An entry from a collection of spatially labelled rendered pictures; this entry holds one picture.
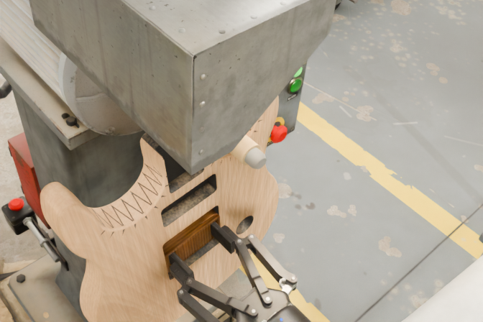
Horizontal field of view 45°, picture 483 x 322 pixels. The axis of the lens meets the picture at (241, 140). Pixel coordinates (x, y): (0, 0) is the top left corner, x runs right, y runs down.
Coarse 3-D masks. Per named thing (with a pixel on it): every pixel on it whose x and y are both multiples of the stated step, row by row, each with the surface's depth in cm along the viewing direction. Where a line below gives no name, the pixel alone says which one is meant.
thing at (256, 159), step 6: (252, 150) 75; (258, 150) 75; (246, 156) 75; (252, 156) 75; (258, 156) 74; (264, 156) 75; (246, 162) 76; (252, 162) 75; (258, 162) 74; (264, 162) 76; (258, 168) 75
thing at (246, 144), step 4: (244, 136) 76; (244, 140) 76; (248, 140) 76; (252, 140) 76; (240, 144) 75; (244, 144) 75; (248, 144) 75; (252, 144) 75; (256, 144) 75; (236, 148) 75; (240, 148) 75; (244, 148) 75; (248, 148) 75; (252, 148) 75; (260, 148) 77; (232, 152) 76; (236, 152) 76; (240, 152) 75; (244, 152) 75; (236, 156) 76; (240, 156) 75; (244, 156) 75; (240, 160) 76; (244, 164) 76
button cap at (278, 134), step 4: (276, 128) 118; (280, 128) 116; (284, 128) 117; (272, 132) 118; (276, 132) 116; (280, 132) 116; (284, 132) 117; (272, 136) 117; (276, 136) 116; (280, 136) 117; (284, 136) 118; (272, 140) 117; (276, 140) 117; (280, 140) 118
